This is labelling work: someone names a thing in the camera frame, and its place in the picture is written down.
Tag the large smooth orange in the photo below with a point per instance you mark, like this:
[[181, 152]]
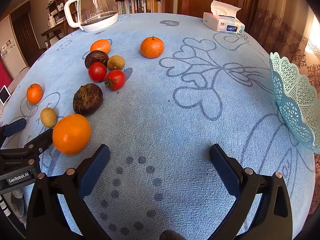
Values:
[[71, 133]]

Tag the grey patterned mattress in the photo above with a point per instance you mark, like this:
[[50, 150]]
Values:
[[18, 76]]

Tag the bumpy mandarin with stem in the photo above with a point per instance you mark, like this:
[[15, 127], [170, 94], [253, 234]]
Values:
[[152, 47]]

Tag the dark wrinkled passion fruit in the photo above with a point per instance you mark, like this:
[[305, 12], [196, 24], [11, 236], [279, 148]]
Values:
[[96, 58]]

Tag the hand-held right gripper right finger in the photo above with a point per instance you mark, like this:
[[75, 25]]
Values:
[[225, 171]]

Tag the wooden desk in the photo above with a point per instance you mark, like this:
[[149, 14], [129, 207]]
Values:
[[51, 31]]

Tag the white tablet device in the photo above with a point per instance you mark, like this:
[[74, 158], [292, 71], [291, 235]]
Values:
[[4, 94]]

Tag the dark wooden door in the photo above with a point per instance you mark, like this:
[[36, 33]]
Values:
[[22, 30]]

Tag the wooden display shelf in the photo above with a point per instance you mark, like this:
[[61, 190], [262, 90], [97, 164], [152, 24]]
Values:
[[57, 7]]

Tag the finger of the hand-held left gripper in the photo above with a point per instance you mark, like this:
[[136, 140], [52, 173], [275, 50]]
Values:
[[41, 141], [15, 128]]

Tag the red wall panel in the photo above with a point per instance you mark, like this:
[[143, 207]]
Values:
[[3, 73]]

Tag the brown patterned curtain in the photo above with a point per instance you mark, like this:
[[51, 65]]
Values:
[[282, 12]]

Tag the red cherry tomato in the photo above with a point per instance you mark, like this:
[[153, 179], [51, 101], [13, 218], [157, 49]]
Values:
[[97, 71]]

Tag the orange persimmon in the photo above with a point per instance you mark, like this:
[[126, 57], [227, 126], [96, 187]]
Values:
[[100, 46]]

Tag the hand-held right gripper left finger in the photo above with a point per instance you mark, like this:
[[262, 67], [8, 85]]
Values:
[[96, 171]]

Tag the wall poster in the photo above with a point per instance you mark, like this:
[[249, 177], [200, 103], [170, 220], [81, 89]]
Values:
[[7, 47]]

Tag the red tomato with green calyx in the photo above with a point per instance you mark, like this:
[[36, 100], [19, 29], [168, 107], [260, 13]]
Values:
[[115, 79]]

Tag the white tissue pack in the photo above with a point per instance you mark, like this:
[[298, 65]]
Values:
[[222, 23]]

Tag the light blue lattice basket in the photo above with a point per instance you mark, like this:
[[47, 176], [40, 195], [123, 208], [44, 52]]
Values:
[[292, 97]]

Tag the small mandarin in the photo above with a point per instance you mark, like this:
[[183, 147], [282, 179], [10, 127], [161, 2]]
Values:
[[34, 93]]

